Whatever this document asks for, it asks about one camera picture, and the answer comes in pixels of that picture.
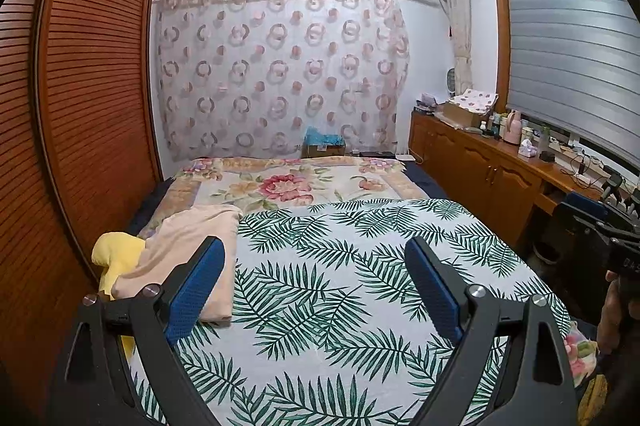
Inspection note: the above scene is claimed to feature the grey window blind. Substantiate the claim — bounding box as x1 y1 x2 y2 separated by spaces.
500 0 640 152

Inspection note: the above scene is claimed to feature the wooden cabinet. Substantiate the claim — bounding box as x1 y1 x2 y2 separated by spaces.
409 108 640 234

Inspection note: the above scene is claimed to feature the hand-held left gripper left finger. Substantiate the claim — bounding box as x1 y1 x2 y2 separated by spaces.
47 235 226 426

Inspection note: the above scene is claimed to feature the small cardboard box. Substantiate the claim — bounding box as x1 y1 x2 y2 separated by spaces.
302 141 347 159

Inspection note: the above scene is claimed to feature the beige window curtain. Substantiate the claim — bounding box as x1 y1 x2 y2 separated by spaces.
440 0 473 97

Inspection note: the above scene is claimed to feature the group of small bottles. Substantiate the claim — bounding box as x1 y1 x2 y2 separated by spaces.
482 111 506 139

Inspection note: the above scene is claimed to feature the cardboard box with cloth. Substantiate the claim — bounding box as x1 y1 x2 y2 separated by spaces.
455 88 498 113

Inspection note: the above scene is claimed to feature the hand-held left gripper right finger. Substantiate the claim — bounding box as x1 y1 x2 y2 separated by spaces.
404 235 578 426

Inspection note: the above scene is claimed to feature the pink kettle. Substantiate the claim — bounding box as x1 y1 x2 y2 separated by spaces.
502 110 522 143

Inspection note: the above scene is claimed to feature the peach printed t-shirt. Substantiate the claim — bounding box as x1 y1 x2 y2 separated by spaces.
111 204 244 323

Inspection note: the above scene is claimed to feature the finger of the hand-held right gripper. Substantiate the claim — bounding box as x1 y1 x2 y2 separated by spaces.
557 193 640 247

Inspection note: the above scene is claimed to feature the floral blanket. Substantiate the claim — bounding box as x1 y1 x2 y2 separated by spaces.
137 156 598 387

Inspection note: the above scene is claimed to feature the green leaf print sheet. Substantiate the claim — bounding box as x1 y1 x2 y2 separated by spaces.
127 198 573 426

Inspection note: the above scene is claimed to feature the person's right hand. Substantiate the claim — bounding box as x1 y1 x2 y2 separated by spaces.
597 270 640 354

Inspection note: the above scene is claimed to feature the navy bed sheet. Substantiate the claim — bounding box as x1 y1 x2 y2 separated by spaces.
122 161 451 232

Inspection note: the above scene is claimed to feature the dark trash bin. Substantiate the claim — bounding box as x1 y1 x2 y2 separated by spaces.
532 238 566 264

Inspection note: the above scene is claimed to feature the yellow plush toy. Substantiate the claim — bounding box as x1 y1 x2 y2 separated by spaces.
91 232 147 357

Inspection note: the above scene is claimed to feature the white power strip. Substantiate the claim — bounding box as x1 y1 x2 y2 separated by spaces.
570 156 601 187

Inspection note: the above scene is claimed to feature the sheer ring-patterned curtain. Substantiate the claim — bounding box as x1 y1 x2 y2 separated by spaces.
152 0 411 162

